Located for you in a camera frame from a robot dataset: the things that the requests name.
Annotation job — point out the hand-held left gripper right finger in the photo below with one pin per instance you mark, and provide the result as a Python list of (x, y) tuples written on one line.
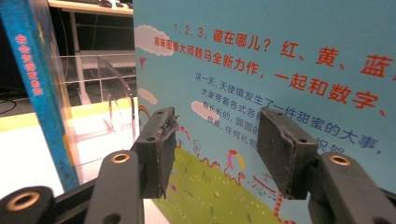
[(286, 152)]

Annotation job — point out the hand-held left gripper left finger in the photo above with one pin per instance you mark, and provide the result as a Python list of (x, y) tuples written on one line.
[(157, 155)]

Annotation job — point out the clear acrylic book rack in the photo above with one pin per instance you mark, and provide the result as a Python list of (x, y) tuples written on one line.
[(102, 93)]

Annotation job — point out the light blue green picture book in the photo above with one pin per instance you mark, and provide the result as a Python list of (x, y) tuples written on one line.
[(280, 62)]

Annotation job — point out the dark blue picture book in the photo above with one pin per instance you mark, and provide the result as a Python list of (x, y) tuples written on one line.
[(34, 77)]

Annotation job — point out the white table mat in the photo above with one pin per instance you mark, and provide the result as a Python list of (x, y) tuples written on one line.
[(21, 155)]

